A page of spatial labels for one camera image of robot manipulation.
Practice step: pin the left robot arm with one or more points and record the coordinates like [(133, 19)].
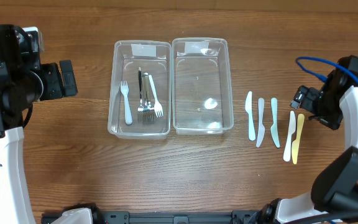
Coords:
[(15, 204)]

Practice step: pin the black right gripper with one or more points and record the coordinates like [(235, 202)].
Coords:
[(299, 97)]

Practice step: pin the silver metal fork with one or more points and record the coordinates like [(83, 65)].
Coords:
[(145, 107), (150, 116)]

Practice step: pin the right clear plastic container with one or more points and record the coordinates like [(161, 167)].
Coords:
[(202, 89)]

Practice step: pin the yellow plastic knife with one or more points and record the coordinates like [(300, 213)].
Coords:
[(296, 143)]

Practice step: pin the white plastic knife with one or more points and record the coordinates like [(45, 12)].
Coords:
[(291, 131)]

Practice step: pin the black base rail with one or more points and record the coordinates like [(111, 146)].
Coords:
[(124, 217)]

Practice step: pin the clear plastic container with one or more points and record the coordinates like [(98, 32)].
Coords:
[(154, 58), (202, 89)]

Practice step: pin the mint green plastic knife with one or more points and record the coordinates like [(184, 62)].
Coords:
[(274, 126)]

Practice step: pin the light blue plastic knife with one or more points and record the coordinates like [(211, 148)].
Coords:
[(248, 109)]

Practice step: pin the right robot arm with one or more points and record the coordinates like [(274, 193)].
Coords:
[(334, 194)]

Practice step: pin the left clear plastic container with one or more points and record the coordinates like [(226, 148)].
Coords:
[(154, 58)]

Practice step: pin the black handled metal fork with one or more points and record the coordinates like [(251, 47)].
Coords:
[(140, 109)]

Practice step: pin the small white plastic fork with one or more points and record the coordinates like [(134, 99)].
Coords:
[(157, 105)]

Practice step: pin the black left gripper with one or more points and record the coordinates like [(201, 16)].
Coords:
[(68, 78)]

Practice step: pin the grey plastic knife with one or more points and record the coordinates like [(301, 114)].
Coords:
[(261, 128)]

